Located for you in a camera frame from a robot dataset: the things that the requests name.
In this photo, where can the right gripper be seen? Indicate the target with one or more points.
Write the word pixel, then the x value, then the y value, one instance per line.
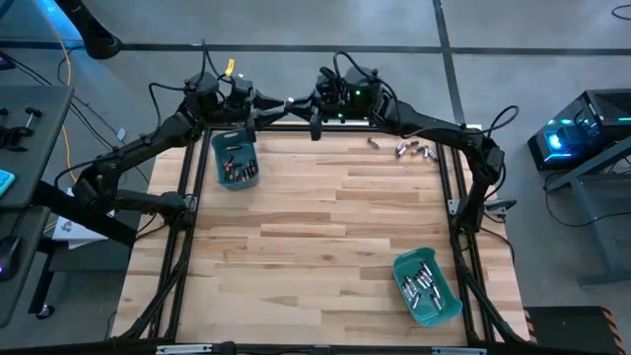
pixel 355 93

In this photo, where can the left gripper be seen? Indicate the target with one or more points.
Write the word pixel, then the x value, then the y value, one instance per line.
pixel 241 98

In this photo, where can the green plastic bin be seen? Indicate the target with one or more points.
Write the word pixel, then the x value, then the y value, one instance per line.
pixel 439 315

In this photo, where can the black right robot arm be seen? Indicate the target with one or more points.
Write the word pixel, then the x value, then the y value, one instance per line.
pixel 443 133

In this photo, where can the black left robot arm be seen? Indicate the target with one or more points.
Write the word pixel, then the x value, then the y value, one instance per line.
pixel 148 138

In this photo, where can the yellow tape tag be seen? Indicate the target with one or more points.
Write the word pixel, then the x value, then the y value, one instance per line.
pixel 230 66

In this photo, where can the blue-grey plastic bin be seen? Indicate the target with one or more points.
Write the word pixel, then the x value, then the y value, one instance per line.
pixel 236 183

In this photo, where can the silver mounting plate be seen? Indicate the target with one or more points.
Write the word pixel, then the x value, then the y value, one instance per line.
pixel 192 203
pixel 453 205

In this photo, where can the white power adapter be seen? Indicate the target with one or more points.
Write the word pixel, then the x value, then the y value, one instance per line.
pixel 121 134

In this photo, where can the grey side clamp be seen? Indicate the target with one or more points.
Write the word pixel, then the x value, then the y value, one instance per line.
pixel 499 204

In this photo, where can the white paper sheet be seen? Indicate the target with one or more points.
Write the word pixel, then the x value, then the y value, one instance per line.
pixel 66 227

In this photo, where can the grey desk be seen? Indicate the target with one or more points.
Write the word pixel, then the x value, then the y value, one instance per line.
pixel 34 163

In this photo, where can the black desk clamp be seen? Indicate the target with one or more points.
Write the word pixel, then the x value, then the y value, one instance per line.
pixel 15 133

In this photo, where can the black computer tower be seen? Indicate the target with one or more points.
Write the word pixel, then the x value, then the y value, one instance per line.
pixel 572 138

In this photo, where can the backlit computer keyboard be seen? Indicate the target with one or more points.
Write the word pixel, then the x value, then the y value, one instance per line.
pixel 6 182

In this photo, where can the grey-legged workbench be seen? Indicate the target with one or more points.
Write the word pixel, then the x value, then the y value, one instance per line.
pixel 591 170

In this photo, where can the black computer mouse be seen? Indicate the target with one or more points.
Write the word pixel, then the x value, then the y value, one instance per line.
pixel 9 258

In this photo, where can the black striped floor mat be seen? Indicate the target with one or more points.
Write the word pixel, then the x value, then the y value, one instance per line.
pixel 572 328

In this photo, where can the black aluminium table frame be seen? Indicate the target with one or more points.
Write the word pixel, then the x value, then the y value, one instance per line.
pixel 296 129

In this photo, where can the black camera stand pole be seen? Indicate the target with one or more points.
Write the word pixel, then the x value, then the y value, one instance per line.
pixel 96 39

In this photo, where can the silver metal bracket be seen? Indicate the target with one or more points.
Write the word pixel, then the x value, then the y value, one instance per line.
pixel 182 349
pixel 458 351

